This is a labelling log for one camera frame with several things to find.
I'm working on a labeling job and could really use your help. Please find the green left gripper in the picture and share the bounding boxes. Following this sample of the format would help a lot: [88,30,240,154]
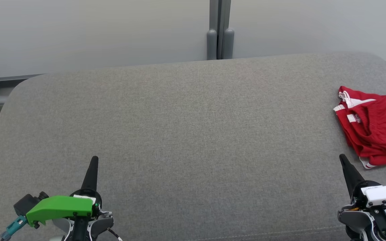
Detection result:
[26,156,102,228]

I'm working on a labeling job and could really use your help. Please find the red jersey with white sleeves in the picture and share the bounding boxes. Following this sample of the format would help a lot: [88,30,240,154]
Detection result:
[339,86,386,169]

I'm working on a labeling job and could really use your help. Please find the red shorts with white stripes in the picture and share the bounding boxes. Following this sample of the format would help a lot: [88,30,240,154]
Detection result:
[334,94,386,158]

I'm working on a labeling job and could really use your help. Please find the grey fabric sofa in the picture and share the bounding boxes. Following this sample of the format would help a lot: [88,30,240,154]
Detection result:
[0,52,386,241]

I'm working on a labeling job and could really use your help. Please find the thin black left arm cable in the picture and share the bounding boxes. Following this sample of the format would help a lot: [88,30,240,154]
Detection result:
[107,228,124,241]

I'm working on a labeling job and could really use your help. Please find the left camera cable teal plug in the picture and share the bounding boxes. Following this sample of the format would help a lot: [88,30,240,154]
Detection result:
[0,215,28,241]

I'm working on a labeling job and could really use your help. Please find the grey partition post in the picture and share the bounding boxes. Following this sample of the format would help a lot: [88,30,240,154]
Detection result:
[207,0,220,61]
[220,0,235,60]

